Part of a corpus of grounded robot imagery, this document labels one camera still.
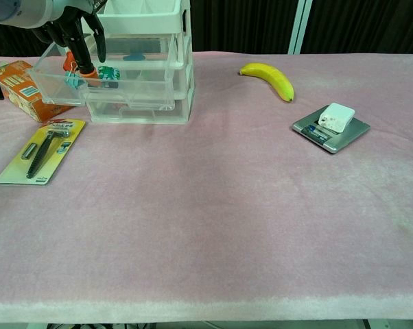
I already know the white drawer organizer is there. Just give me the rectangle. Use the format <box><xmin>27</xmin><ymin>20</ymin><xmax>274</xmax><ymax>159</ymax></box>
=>
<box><xmin>89</xmin><ymin>0</ymin><xmax>196</xmax><ymax>125</ymax></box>

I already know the black curtain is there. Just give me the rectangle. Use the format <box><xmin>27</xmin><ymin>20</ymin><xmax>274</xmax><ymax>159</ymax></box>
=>
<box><xmin>0</xmin><ymin>0</ymin><xmax>413</xmax><ymax>58</ymax></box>

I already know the white frame post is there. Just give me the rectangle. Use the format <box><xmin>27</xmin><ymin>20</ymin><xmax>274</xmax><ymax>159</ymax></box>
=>
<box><xmin>288</xmin><ymin>0</ymin><xmax>314</xmax><ymax>55</ymax></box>

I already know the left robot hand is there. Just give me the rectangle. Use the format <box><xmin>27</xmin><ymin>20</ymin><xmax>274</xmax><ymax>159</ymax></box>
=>
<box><xmin>31</xmin><ymin>0</ymin><xmax>107</xmax><ymax>80</ymax></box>

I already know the small green white pack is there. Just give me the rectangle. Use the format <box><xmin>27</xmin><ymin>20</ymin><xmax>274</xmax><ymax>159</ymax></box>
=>
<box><xmin>96</xmin><ymin>64</ymin><xmax>121</xmax><ymax>88</ymax></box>

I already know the pink table cloth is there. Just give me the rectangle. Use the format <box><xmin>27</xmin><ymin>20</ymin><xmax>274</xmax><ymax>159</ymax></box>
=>
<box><xmin>0</xmin><ymin>51</ymin><xmax>413</xmax><ymax>325</ymax></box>

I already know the yellow razor blister pack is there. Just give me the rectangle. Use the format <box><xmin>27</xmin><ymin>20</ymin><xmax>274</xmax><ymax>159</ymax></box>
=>
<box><xmin>0</xmin><ymin>118</ymin><xmax>86</xmax><ymax>186</ymax></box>

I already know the yellow banana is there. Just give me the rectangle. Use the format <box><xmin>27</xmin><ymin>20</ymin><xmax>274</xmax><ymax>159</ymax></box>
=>
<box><xmin>239</xmin><ymin>62</ymin><xmax>296</xmax><ymax>103</ymax></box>

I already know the white power adapter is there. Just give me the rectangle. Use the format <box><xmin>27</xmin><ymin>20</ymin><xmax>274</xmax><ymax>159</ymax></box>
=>
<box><xmin>318</xmin><ymin>102</ymin><xmax>356</xmax><ymax>134</ymax></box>

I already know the silver digital scale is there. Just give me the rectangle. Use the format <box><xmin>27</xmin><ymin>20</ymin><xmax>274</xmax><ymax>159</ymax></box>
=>
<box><xmin>292</xmin><ymin>111</ymin><xmax>371</xmax><ymax>155</ymax></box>

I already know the small blue object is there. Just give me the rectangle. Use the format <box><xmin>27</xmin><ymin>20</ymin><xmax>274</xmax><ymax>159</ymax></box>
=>
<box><xmin>123</xmin><ymin>51</ymin><xmax>148</xmax><ymax>62</ymax></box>

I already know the orange cardboard box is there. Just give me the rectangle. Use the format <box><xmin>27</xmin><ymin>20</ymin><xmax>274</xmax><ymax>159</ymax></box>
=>
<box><xmin>0</xmin><ymin>60</ymin><xmax>79</xmax><ymax>123</ymax></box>

